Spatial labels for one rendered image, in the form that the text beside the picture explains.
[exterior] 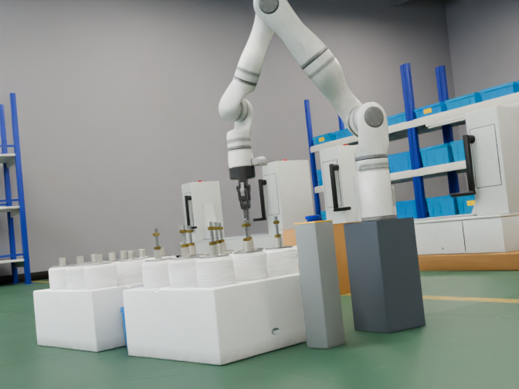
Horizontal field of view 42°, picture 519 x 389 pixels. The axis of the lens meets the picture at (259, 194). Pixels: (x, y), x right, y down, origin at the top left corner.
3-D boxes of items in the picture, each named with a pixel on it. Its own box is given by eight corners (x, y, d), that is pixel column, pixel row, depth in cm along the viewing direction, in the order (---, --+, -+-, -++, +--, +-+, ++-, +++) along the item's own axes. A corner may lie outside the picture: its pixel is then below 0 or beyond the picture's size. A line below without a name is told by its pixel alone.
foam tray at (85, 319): (137, 325, 251) (132, 276, 252) (201, 329, 223) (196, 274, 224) (37, 345, 224) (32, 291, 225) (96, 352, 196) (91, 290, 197)
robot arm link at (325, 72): (320, 54, 195) (333, 44, 186) (378, 126, 199) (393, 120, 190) (297, 73, 193) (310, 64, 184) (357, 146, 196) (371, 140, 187)
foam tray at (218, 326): (232, 330, 213) (227, 273, 214) (327, 335, 185) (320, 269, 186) (127, 355, 186) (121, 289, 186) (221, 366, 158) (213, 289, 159)
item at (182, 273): (182, 325, 183) (176, 258, 184) (215, 323, 181) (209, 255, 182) (167, 331, 174) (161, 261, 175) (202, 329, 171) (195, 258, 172)
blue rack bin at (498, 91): (512, 103, 681) (510, 92, 682) (546, 94, 650) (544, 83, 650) (479, 102, 653) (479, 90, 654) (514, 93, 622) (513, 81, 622)
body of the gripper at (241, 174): (230, 167, 201) (233, 199, 200) (226, 165, 192) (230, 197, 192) (255, 164, 200) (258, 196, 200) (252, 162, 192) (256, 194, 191)
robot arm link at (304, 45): (270, -22, 180) (330, 52, 184) (274, -21, 190) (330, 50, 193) (245, 1, 183) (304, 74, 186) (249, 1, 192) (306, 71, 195)
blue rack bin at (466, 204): (489, 211, 712) (486, 191, 713) (520, 208, 681) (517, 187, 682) (457, 214, 685) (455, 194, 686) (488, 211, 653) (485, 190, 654)
